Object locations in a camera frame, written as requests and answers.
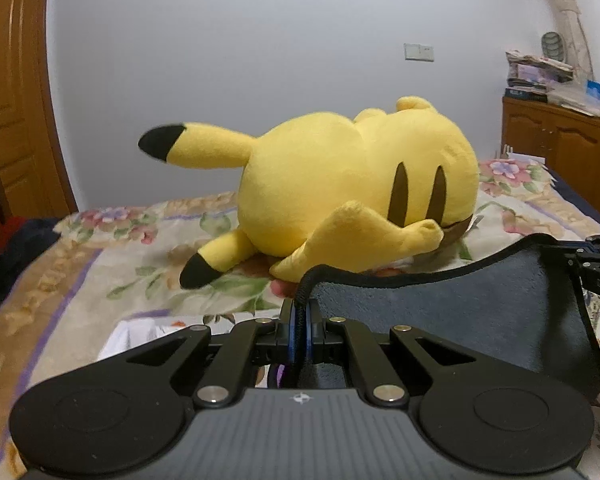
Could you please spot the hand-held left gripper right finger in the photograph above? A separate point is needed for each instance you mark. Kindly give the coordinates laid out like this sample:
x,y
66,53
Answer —
x,y
308,345

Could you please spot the dark blue blanket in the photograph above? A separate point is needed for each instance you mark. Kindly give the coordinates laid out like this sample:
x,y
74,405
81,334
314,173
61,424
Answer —
x,y
10,255

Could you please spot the light patterned curtain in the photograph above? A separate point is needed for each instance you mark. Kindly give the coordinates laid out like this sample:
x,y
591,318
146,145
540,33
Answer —
x,y
570,15

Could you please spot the wooden cabinet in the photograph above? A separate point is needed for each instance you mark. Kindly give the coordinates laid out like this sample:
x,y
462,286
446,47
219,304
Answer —
x,y
565,145

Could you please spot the patterned round vase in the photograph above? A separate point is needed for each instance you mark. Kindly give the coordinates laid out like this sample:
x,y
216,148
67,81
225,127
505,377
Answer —
x,y
553,46

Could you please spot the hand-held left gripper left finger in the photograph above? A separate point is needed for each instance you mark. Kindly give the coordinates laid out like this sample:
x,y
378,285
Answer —
x,y
292,341

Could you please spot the dark grey towel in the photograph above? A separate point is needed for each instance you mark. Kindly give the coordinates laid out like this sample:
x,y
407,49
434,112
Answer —
x,y
455,310

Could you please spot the wooden door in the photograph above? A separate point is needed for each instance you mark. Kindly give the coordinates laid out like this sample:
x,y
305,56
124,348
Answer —
x,y
15,110

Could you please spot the floral bed sheet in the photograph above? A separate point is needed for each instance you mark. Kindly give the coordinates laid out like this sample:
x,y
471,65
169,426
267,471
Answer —
x,y
80,285

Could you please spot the yellow plush toy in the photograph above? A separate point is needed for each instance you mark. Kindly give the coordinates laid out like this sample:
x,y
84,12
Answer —
x,y
350,185

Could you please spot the stack of papers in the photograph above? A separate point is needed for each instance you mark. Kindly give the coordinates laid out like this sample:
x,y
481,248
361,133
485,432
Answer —
x,y
537,72

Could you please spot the white cloth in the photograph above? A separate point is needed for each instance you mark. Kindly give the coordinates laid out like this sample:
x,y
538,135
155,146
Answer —
x,y
135,337

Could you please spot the dark blue mattress edge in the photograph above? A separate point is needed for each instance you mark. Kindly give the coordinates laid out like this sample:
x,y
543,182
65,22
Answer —
x,y
580,200

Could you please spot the white wall switch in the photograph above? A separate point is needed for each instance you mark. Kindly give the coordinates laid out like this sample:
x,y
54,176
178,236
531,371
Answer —
x,y
419,52

